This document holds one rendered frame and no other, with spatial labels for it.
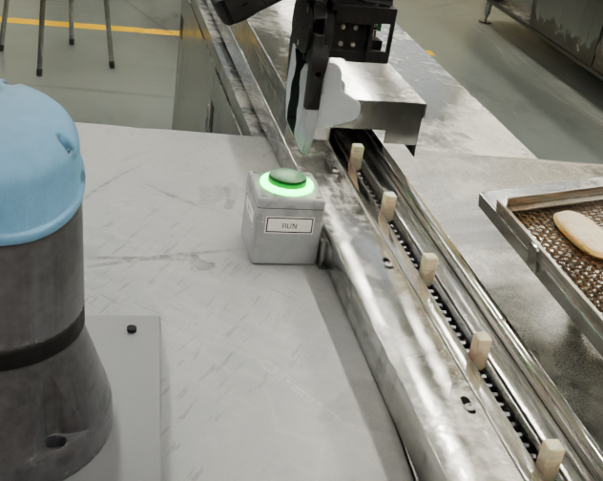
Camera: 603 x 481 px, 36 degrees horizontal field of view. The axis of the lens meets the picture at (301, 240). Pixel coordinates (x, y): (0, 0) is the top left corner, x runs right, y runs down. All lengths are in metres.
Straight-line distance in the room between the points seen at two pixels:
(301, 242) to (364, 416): 0.25
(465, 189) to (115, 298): 0.53
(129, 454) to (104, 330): 0.15
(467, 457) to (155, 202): 0.52
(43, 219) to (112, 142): 0.66
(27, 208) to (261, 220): 0.42
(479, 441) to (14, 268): 0.35
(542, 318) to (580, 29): 3.92
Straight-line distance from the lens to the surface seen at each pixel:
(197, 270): 0.93
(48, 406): 0.63
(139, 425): 0.69
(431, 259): 0.92
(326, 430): 0.75
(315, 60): 0.86
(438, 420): 0.72
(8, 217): 0.55
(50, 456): 0.63
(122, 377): 0.73
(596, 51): 4.69
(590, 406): 0.86
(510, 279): 1.03
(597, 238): 0.96
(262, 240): 0.94
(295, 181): 0.94
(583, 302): 0.86
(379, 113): 1.19
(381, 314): 0.83
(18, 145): 0.55
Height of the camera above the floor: 1.28
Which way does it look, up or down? 27 degrees down
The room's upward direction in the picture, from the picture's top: 9 degrees clockwise
